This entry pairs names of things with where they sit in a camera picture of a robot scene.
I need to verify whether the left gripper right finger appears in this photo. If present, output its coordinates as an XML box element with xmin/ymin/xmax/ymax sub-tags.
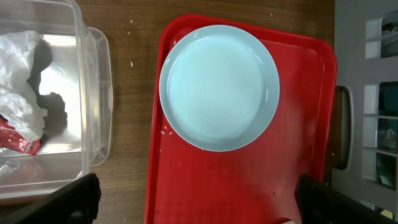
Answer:
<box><xmin>295</xmin><ymin>174</ymin><xmax>397</xmax><ymax>224</ymax></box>

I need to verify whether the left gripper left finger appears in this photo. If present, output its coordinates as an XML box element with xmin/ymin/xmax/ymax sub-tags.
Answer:
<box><xmin>1</xmin><ymin>173</ymin><xmax>101</xmax><ymax>224</ymax></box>

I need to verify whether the red plastic tray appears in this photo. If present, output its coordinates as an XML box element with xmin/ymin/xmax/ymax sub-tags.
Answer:
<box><xmin>144</xmin><ymin>22</ymin><xmax>337</xmax><ymax>223</ymax></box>

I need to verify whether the red snack wrapper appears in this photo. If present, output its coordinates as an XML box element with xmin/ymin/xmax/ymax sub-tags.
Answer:
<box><xmin>0</xmin><ymin>116</ymin><xmax>41</xmax><ymax>156</ymax></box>

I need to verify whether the white tissue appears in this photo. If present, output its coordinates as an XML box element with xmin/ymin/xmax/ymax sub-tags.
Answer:
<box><xmin>1</xmin><ymin>30</ymin><xmax>47</xmax><ymax>142</ymax></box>

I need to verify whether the large light blue plate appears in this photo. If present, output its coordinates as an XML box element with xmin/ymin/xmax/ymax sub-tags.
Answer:
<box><xmin>159</xmin><ymin>25</ymin><xmax>280</xmax><ymax>152</ymax></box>

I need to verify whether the clear plastic bin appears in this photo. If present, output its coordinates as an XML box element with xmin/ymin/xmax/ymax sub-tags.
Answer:
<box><xmin>1</xmin><ymin>0</ymin><xmax>113</xmax><ymax>199</ymax></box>

